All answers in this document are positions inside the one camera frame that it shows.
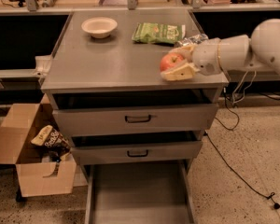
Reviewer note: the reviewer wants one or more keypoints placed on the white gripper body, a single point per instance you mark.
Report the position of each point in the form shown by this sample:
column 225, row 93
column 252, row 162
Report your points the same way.
column 206, row 57

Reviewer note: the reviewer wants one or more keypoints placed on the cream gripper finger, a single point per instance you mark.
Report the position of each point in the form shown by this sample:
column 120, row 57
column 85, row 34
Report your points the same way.
column 181, row 71
column 186, row 51

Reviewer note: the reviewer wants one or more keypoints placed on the red apple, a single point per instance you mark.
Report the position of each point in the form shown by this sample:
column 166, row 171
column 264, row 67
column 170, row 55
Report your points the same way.
column 170, row 60

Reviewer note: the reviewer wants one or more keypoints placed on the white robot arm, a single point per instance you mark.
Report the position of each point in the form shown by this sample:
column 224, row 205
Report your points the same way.
column 258, row 52

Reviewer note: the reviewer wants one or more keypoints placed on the grey drawer cabinet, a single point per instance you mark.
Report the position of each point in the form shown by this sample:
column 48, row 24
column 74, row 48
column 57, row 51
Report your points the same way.
column 115, row 72

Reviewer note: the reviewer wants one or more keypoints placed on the middle grey drawer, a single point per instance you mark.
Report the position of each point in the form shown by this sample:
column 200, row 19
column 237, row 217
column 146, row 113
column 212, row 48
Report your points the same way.
column 136, row 153

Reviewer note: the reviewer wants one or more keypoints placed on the grey drawer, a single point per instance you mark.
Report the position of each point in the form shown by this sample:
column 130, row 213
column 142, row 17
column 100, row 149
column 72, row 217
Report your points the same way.
column 149, row 119
column 136, row 153
column 139, row 193

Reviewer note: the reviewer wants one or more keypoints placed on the top grey drawer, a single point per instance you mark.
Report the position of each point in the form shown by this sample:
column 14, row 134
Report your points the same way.
column 149, row 119

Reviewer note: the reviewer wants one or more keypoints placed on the bottom grey drawer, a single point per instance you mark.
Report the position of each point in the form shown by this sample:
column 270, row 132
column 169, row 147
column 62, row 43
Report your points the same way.
column 139, row 193

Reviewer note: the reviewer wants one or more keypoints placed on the crushed silver can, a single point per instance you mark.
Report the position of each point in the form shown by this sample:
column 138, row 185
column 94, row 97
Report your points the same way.
column 195, row 39

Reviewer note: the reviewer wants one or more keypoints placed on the green chip bag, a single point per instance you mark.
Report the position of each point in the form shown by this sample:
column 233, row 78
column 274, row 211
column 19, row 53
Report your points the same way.
column 157, row 33

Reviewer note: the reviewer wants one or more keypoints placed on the white paper bowl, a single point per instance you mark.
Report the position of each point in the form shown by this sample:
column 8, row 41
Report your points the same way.
column 99, row 27

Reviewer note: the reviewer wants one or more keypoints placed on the brown snack bag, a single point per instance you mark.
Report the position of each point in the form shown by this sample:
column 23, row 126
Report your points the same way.
column 51, row 138

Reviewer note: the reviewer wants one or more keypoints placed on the open cardboard box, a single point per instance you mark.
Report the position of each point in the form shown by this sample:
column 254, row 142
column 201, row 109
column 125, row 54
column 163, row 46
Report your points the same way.
column 37, row 176

